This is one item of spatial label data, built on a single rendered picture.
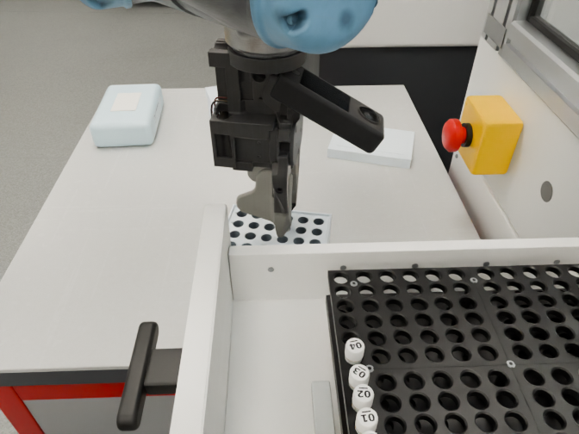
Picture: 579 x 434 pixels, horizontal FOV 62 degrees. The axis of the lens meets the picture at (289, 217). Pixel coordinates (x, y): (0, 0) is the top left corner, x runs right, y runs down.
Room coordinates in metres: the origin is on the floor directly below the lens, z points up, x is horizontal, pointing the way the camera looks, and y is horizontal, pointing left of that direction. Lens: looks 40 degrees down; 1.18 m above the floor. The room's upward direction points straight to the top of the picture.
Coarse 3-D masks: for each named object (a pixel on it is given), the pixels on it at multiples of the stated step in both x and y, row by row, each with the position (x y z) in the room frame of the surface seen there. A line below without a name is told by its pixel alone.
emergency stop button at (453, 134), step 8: (448, 120) 0.52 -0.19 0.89; (456, 120) 0.51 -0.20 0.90; (448, 128) 0.51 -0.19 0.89; (456, 128) 0.50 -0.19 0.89; (464, 128) 0.51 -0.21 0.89; (448, 136) 0.50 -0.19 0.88; (456, 136) 0.50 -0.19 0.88; (464, 136) 0.50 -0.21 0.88; (448, 144) 0.50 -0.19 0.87; (456, 144) 0.49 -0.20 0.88
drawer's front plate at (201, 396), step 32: (224, 224) 0.29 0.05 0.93; (224, 256) 0.27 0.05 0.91; (192, 288) 0.22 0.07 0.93; (224, 288) 0.25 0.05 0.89; (192, 320) 0.19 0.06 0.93; (224, 320) 0.23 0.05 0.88; (192, 352) 0.17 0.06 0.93; (224, 352) 0.21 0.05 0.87; (192, 384) 0.15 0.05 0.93; (224, 384) 0.19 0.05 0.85; (192, 416) 0.13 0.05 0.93; (224, 416) 0.18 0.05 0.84
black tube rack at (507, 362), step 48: (384, 288) 0.25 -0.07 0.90; (480, 288) 0.25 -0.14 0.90; (528, 288) 0.25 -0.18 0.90; (576, 288) 0.25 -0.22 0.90; (384, 336) 0.20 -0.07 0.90; (432, 336) 0.21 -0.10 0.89; (480, 336) 0.22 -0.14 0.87; (528, 336) 0.20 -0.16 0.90; (576, 336) 0.20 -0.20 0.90; (336, 384) 0.19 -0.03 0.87; (384, 384) 0.18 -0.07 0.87; (432, 384) 0.17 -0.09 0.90; (480, 384) 0.17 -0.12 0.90; (528, 384) 0.17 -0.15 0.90; (576, 384) 0.17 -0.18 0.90; (384, 432) 0.14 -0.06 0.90; (432, 432) 0.15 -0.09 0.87; (480, 432) 0.14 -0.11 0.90; (528, 432) 0.14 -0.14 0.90; (576, 432) 0.14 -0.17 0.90
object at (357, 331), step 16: (336, 272) 0.26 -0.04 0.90; (336, 288) 0.25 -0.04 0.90; (352, 288) 0.25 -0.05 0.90; (336, 304) 0.23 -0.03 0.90; (352, 304) 0.23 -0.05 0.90; (336, 320) 0.22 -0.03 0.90; (352, 320) 0.22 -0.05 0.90; (336, 336) 0.20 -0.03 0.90; (352, 336) 0.21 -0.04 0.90; (368, 384) 0.17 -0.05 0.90; (352, 416) 0.15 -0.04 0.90; (352, 432) 0.14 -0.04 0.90
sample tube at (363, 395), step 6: (354, 390) 0.16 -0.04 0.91; (360, 390) 0.15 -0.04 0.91; (366, 390) 0.15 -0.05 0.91; (372, 390) 0.16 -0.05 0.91; (354, 396) 0.15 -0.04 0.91; (360, 396) 0.15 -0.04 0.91; (366, 396) 0.15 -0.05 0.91; (372, 396) 0.15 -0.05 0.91; (354, 402) 0.15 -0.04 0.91; (360, 402) 0.15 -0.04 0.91; (366, 402) 0.15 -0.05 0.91; (372, 402) 0.15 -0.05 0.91; (354, 408) 0.15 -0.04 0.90; (360, 408) 0.15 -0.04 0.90
